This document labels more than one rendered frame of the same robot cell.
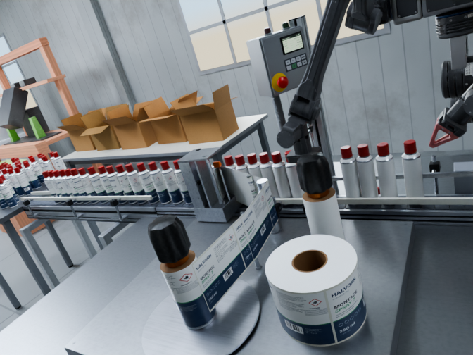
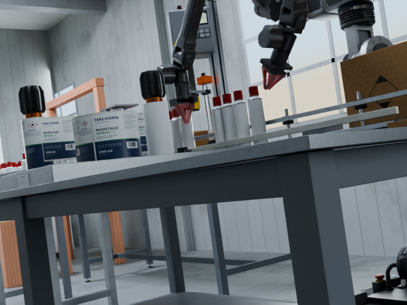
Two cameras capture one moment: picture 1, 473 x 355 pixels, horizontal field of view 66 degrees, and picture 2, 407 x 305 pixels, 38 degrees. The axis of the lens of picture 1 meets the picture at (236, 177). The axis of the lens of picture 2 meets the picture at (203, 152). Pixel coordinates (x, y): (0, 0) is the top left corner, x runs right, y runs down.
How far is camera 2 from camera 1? 1.49 m
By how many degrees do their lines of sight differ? 28
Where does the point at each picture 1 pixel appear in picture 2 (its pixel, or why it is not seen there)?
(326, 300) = (91, 122)
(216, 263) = (62, 131)
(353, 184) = (218, 130)
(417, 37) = not seen: outside the picture
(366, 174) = (225, 118)
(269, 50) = (175, 20)
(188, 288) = (32, 134)
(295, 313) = (76, 136)
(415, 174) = (254, 114)
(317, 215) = (146, 115)
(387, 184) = (238, 126)
